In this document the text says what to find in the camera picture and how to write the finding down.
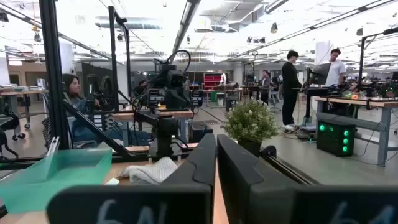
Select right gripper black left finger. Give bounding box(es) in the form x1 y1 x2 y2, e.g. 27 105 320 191
46 133 217 224

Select small potted green plant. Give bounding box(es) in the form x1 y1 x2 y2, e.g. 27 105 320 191
223 98 280 157

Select black computer tower green fans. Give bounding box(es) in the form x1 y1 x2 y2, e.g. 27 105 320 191
316 120 356 157

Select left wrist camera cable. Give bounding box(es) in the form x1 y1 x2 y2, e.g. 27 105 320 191
166 49 192 74

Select green translucent plastic basket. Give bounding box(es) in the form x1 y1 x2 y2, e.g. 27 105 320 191
0 147 113 215

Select black box under workbench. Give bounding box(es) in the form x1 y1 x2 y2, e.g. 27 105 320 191
189 121 214 143

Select wooden workbench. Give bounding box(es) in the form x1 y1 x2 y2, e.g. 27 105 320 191
112 105 194 147

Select wooden table grey legs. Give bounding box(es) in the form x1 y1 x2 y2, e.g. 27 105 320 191
313 95 398 166

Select red storage shelf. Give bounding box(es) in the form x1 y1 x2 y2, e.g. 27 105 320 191
203 72 223 90

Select grey waffle microfiber towel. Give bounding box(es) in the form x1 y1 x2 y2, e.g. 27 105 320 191
117 156 179 185

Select black gantry post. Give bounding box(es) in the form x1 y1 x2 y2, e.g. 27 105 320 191
357 27 398 91

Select wooden table on castors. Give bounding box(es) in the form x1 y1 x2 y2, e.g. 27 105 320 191
0 89 50 130

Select black waste bin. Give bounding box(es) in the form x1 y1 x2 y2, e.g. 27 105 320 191
225 98 237 113

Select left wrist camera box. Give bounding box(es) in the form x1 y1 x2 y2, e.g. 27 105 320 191
167 70 187 88

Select black computer monitor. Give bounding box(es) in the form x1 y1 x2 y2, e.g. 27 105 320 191
310 62 332 86

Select grey office chair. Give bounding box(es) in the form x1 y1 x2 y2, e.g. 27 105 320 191
269 83 284 113

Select black office chair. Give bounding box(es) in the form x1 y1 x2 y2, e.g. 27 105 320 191
0 104 27 158

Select long ceiling light rail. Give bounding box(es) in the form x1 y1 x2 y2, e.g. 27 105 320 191
172 0 201 54

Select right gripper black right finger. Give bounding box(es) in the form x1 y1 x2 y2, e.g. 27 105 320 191
216 134 398 224

